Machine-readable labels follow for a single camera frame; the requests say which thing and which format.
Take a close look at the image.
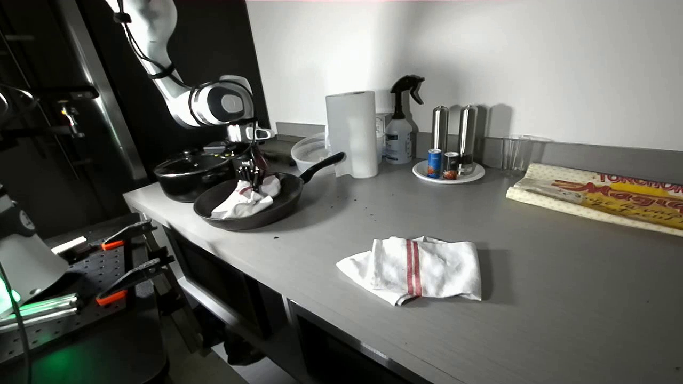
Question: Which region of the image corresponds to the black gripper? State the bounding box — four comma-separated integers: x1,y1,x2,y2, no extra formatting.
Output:
232,141,268,187

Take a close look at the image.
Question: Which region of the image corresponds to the white red-striped towel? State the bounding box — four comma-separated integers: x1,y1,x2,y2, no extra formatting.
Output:
335,234,486,310
208,176,283,222

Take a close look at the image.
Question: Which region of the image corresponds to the dark frying pan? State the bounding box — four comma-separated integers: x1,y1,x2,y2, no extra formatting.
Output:
189,149,348,234

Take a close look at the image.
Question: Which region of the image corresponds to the white paper towel roll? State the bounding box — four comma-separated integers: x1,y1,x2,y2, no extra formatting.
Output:
323,90,380,182

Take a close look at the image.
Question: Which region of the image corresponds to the clear plastic container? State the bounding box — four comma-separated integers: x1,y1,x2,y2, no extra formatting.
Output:
287,133,332,177

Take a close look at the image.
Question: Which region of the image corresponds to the black cooking pot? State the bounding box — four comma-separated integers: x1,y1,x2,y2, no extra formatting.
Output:
154,158,236,206

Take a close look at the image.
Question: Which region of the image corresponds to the spray bottle black trigger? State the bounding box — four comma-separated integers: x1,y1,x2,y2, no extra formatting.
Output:
382,73,426,168

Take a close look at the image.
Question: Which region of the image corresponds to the black clamp orange tip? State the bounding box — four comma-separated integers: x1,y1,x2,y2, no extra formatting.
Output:
94,254,177,310
70,221,155,256

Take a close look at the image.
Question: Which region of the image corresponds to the grey metal pole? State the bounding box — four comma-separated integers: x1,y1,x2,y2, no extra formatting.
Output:
53,0,149,183

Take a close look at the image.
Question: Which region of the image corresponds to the blue can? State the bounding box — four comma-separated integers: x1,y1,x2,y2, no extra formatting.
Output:
425,147,445,180

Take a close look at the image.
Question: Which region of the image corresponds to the steel grinder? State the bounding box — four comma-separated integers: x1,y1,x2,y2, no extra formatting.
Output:
456,105,479,167
428,105,449,157

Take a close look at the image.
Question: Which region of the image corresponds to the dark can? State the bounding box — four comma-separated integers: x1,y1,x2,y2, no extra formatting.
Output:
441,149,463,182

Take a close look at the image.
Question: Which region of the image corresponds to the small white plate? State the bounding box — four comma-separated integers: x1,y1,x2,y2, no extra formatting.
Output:
410,158,489,187

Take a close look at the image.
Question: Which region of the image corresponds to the black robot table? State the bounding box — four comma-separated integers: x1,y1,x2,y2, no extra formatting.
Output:
0,227,177,384

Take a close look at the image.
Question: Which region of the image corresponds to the clear drinking glass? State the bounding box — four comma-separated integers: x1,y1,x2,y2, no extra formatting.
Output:
496,137,523,176

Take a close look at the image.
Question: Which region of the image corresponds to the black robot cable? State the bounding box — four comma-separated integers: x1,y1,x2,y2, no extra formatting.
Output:
113,0,180,82

